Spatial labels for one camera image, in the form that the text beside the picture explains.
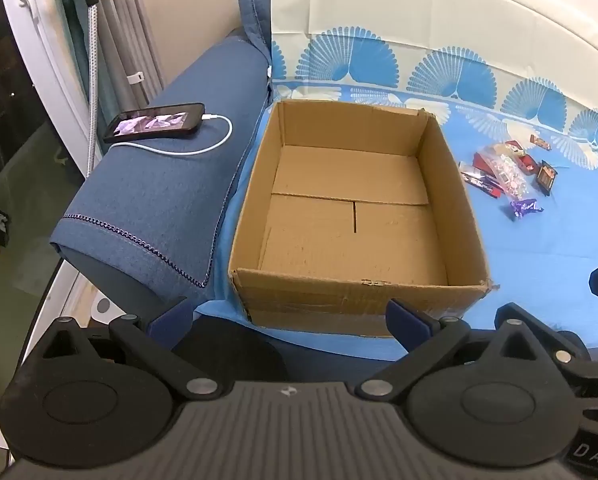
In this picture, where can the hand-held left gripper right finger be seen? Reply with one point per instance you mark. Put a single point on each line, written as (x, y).
(408, 321)

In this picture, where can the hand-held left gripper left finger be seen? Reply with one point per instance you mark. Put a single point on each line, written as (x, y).
(173, 321)

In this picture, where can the brown cardboard box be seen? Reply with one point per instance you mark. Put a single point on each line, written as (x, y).
(329, 240)

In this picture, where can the purple snack packet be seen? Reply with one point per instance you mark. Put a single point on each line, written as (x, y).
(525, 206)

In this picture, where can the dark brown biscuit packet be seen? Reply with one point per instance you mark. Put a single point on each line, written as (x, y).
(547, 176)

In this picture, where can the clear candy bag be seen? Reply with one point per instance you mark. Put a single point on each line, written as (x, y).
(504, 170)

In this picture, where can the small red gold candy bar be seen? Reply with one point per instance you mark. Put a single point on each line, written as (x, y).
(540, 142)

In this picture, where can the white plastic base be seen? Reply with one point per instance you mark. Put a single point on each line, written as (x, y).
(106, 310)

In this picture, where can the blue denim sofa cover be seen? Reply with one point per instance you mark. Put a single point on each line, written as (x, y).
(169, 200)

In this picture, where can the long red black packet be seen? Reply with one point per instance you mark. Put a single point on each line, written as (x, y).
(528, 163)

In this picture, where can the red black stick packet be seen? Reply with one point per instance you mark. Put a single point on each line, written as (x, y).
(489, 189)

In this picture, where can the silver purple stick packet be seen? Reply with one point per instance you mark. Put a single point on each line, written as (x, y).
(471, 172)

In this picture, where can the red square packet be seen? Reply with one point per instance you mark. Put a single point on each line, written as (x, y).
(517, 145)

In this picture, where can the black smartphone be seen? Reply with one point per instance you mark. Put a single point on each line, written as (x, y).
(154, 122)

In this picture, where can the white curtain clip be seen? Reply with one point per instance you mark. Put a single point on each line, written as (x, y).
(136, 78)

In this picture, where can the teal curtain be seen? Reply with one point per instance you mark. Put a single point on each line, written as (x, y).
(76, 50)

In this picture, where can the grey curtain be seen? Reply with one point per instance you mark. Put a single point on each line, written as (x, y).
(129, 25)

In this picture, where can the white window frame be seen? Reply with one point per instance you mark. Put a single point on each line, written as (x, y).
(39, 50)

